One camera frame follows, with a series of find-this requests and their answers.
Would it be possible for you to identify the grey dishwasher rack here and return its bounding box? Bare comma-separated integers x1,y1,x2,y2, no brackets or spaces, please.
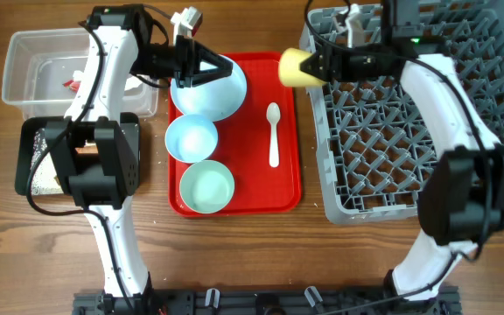
308,1,504,224

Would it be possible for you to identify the pale green bowl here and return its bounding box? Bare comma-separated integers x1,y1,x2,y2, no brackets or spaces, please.
179,160,235,214

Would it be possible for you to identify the light blue rice bowl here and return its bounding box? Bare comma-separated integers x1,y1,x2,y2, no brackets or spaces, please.
164,114,219,164

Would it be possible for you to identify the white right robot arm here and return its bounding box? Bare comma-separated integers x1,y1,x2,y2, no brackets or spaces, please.
299,1,504,302

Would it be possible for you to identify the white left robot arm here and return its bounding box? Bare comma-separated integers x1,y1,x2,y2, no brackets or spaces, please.
45,4,233,308

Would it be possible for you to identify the white napkin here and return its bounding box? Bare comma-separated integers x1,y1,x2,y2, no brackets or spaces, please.
72,70,143,92

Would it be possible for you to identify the black waste tray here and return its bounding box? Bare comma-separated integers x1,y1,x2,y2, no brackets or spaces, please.
15,112,141,196

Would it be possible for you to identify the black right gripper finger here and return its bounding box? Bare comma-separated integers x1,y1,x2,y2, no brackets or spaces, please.
300,50,326,70
300,66,326,84

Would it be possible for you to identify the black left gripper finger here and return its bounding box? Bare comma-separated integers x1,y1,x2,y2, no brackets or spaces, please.
197,43,233,70
191,68,232,87

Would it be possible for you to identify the red snack wrapper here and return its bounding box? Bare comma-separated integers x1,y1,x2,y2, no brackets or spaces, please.
63,80,81,93

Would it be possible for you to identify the light blue oval plate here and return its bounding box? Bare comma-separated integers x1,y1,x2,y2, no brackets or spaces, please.
170,56,248,122

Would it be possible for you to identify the white rice pile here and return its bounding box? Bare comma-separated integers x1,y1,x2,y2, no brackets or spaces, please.
31,128,63,196

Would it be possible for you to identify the red serving tray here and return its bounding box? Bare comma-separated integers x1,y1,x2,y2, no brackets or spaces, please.
168,52,301,217

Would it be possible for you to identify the yellow plastic cup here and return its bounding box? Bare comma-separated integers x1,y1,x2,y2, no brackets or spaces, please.
278,48,325,88

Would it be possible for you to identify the white plastic spoon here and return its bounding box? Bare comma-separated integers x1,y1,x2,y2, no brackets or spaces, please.
266,102,281,168

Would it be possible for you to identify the clear plastic waste bin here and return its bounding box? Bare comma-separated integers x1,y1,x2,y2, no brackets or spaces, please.
2,26,158,121

